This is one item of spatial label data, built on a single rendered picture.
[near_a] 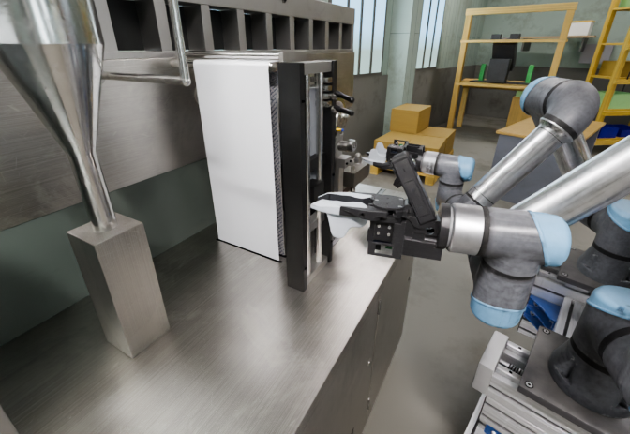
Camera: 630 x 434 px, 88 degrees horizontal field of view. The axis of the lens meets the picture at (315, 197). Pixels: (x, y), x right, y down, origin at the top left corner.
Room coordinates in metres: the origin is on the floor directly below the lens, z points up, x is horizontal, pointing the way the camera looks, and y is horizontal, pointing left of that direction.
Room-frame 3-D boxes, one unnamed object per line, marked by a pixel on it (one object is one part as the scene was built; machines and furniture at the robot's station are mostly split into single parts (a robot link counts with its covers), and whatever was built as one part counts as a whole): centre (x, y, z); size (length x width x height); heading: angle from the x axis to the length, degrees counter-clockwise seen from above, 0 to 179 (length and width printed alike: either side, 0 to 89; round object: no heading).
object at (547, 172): (3.43, -2.54, 0.35); 1.31 x 0.68 x 0.70; 133
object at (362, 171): (1.32, -0.02, 1.00); 0.40 x 0.16 x 0.06; 60
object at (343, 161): (1.03, -0.09, 1.05); 0.06 x 0.05 x 0.31; 60
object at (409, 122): (4.18, -1.34, 0.36); 1.31 x 0.99 x 0.73; 138
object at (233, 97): (0.87, 0.23, 1.17); 0.34 x 0.05 x 0.54; 60
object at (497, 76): (6.14, -3.47, 1.02); 1.51 x 1.35 x 2.03; 48
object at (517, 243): (0.41, -0.30, 1.21); 0.11 x 0.08 x 0.09; 74
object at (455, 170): (0.98, -0.44, 1.12); 0.11 x 0.08 x 0.09; 59
